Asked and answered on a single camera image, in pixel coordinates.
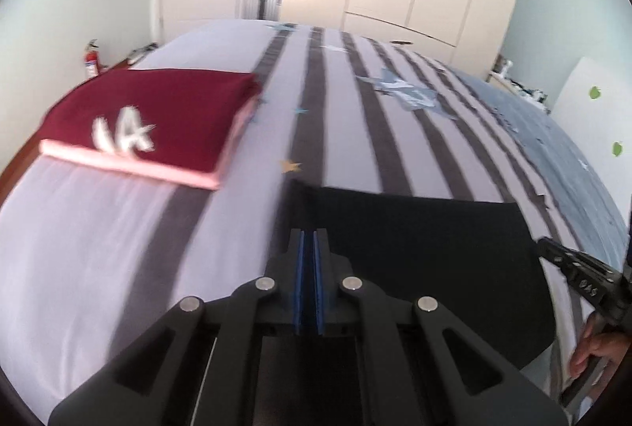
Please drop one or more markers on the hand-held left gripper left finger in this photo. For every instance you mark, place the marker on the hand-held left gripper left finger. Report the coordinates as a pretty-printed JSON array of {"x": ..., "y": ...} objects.
[{"x": 298, "y": 287}]

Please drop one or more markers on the white headboard green apple stickers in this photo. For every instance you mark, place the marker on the white headboard green apple stickers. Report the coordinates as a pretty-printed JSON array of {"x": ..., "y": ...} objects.
[{"x": 592, "y": 134}]

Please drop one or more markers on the pink folded garment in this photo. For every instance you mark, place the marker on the pink folded garment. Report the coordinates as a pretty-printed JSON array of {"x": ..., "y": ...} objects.
[{"x": 148, "y": 170}]

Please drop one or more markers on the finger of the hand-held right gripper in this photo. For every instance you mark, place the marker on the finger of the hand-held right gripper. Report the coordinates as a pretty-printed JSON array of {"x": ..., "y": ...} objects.
[
  {"x": 560, "y": 255},
  {"x": 555, "y": 269}
]

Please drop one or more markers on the red fire extinguisher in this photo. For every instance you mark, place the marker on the red fire extinguisher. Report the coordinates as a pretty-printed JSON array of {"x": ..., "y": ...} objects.
[{"x": 92, "y": 63}]

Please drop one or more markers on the power strip with plugs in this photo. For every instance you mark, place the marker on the power strip with plugs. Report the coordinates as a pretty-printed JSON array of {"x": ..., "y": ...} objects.
[{"x": 533, "y": 94}]

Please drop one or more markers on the black printed t-shirt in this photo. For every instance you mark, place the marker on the black printed t-shirt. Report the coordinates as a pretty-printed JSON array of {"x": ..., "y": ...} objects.
[{"x": 419, "y": 248}]

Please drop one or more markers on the person's right hand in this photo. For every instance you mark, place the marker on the person's right hand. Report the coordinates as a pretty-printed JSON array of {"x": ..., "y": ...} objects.
[{"x": 600, "y": 347}]

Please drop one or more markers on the bed with striped star sheet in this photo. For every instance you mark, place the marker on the bed with striped star sheet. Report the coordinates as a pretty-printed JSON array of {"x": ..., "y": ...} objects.
[{"x": 98, "y": 233}]

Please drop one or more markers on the small white desk fan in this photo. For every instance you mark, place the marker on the small white desk fan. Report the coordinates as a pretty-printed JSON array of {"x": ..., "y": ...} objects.
[{"x": 503, "y": 65}]

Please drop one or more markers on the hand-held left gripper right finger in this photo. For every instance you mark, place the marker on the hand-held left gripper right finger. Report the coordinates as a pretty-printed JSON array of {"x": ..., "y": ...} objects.
[{"x": 317, "y": 287}]

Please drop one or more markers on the maroon folded shirt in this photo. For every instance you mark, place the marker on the maroon folded shirt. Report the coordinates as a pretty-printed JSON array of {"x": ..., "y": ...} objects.
[{"x": 173, "y": 105}]

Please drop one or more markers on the cream nightstand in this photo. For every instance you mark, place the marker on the cream nightstand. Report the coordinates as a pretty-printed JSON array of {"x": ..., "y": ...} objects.
[{"x": 498, "y": 82}]

